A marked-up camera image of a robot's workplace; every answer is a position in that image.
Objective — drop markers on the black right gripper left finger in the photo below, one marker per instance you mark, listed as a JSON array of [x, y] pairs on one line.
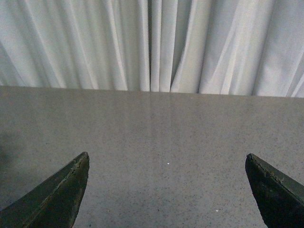
[[54, 203]]

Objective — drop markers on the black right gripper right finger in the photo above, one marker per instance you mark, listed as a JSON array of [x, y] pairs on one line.
[[280, 199]]

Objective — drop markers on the white pleated curtain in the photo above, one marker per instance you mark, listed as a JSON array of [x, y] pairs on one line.
[[231, 47]]

